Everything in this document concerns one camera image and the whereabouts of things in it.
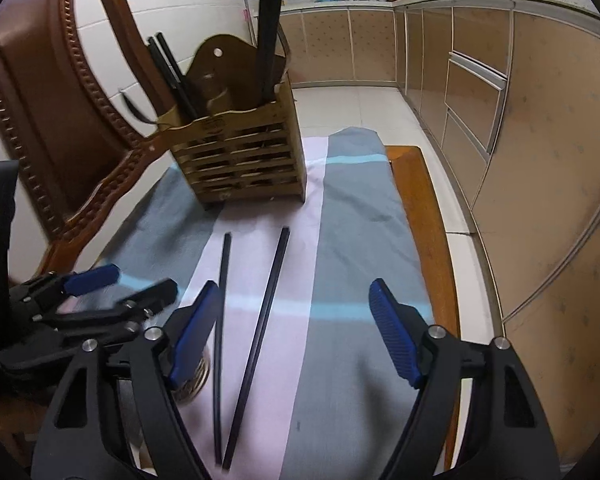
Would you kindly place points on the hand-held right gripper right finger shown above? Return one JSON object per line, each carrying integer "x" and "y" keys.
{"x": 395, "y": 335}

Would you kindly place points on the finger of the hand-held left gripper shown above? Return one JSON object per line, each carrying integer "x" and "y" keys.
{"x": 130, "y": 310}
{"x": 92, "y": 277}

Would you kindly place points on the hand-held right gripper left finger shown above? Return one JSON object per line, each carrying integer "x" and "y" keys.
{"x": 195, "y": 335}

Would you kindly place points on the metal spoon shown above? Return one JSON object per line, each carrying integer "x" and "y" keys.
{"x": 132, "y": 107}

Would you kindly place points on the wooden utensil holder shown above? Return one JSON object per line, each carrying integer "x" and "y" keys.
{"x": 245, "y": 155}

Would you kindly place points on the round metal plate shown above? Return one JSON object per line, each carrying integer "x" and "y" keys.
{"x": 200, "y": 375}

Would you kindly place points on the grey pink striped cloth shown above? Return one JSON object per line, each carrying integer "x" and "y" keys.
{"x": 355, "y": 240}

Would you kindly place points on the brown carved wooden chair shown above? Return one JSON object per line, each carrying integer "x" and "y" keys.
{"x": 45, "y": 110}

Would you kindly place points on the beige kitchen cabinets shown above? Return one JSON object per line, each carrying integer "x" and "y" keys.
{"x": 540, "y": 135}

